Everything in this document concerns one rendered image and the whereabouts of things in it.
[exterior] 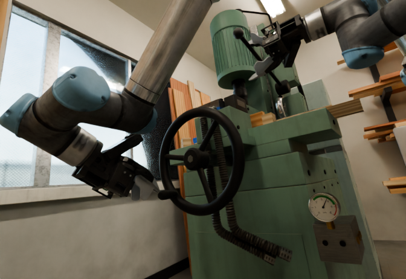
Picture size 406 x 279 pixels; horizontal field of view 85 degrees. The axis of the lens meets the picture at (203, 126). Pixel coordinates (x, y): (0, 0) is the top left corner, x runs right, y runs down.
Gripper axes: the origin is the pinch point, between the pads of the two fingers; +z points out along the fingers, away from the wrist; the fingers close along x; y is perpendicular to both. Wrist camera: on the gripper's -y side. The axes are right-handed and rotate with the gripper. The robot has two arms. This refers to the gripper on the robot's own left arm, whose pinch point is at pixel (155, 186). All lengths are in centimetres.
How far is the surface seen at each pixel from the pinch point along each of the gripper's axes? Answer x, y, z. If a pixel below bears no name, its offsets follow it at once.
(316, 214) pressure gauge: 34.4, 0.5, 20.3
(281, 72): 24, -68, 27
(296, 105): 28, -51, 34
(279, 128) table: 28.3, -22.5, 14.2
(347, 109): 45, -34, 26
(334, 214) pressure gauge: 37.9, 0.6, 20.4
